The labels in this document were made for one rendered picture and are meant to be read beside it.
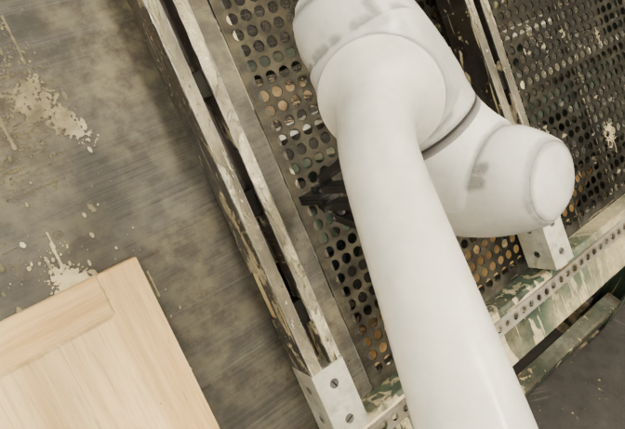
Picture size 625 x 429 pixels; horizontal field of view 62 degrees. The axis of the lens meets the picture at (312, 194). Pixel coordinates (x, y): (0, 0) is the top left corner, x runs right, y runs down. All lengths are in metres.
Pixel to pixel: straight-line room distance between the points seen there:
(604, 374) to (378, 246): 2.00
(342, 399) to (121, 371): 0.34
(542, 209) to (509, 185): 0.04
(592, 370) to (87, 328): 1.86
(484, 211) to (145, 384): 0.54
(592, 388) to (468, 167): 1.80
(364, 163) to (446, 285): 0.09
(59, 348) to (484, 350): 0.61
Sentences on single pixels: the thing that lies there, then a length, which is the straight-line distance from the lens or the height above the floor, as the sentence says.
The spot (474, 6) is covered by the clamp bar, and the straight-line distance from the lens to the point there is 1.09.
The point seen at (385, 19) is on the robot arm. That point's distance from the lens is 0.42.
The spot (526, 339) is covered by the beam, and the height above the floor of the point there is 0.84.
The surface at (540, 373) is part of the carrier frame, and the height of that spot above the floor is 0.18.
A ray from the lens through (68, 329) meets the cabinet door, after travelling 0.78.
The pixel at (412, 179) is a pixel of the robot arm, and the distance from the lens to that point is 0.32.
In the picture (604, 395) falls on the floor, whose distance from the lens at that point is 2.22.
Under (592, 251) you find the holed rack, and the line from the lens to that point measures 1.32.
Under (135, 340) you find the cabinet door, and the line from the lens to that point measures 0.79.
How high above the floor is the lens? 1.77
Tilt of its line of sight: 43 degrees down
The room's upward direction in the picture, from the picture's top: straight up
